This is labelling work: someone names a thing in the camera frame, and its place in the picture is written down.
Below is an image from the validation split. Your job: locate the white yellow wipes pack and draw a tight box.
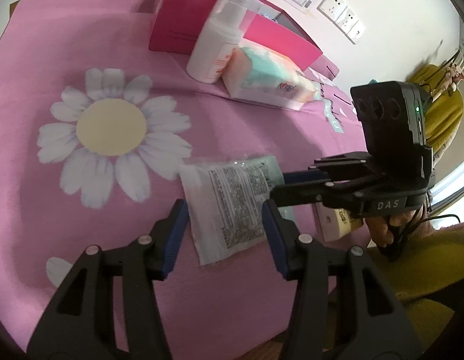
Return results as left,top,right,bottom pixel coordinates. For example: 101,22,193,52
316,203,364,242

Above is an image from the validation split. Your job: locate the white printed plastic pouch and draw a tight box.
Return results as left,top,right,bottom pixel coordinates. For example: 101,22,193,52
179,155,285,266

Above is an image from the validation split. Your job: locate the right hand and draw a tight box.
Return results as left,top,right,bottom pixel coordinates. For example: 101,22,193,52
364,211,416,247

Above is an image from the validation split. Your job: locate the yellow hanging garment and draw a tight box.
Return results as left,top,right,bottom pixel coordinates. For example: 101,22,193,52
407,64,464,166

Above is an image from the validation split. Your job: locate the pastel tissue pack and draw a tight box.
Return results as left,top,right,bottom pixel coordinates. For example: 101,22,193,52
222,45,322,111

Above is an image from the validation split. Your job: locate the white spray bottle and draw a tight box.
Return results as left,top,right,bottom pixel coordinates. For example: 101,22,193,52
186,0,260,84

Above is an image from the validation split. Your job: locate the pink cardboard box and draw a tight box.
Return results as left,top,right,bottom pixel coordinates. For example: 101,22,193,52
149,0,339,80

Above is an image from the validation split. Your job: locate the white wall socket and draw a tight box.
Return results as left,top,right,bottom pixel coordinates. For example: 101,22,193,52
317,0,347,22
335,8,358,34

